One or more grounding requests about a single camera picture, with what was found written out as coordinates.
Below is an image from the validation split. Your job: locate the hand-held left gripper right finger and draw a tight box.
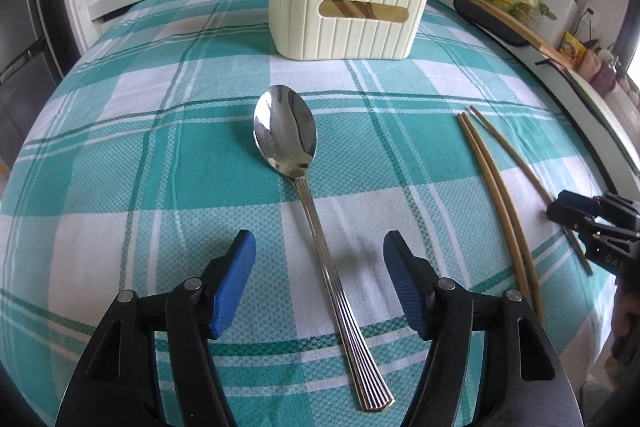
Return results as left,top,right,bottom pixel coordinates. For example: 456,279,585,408
382,230,583,427

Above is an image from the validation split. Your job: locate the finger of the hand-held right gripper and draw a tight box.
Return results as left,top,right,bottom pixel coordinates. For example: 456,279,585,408
546,189,602,241
572,193,640,229

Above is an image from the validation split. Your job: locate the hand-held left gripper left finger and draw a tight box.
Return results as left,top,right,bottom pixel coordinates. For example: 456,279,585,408
55,229,257,427

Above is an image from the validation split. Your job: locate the bamboo chopstick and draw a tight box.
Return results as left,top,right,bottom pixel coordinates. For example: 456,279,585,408
468,105,594,277
462,112,546,323
456,114,532,305

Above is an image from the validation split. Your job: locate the stainless steel spoon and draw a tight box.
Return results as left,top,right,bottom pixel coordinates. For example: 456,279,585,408
253,84,396,412

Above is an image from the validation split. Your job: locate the person's right hand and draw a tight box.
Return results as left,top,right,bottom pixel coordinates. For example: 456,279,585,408
611,279,640,365

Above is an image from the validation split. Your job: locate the pink cloth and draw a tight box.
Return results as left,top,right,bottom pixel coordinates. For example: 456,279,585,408
577,49,621,92

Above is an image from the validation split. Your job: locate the teal checked tablecloth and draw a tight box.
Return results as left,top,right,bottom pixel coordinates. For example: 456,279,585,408
0,0,621,427

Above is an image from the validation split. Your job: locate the yellow food packet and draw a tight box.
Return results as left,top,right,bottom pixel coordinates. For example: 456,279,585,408
557,32,589,68

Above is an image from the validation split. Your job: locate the wooden cutting board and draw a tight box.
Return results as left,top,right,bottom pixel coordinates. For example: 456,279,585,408
460,0,572,68

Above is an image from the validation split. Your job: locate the black cutting board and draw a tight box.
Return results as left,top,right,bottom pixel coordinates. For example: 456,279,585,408
452,0,541,51

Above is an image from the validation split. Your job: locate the white knife block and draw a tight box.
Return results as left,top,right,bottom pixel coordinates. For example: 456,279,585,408
537,0,584,38

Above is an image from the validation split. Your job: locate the dark grey refrigerator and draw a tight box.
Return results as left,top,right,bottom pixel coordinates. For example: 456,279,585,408
0,0,68,168

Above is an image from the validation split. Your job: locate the black cable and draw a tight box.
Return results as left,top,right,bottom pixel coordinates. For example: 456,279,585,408
534,56,572,72

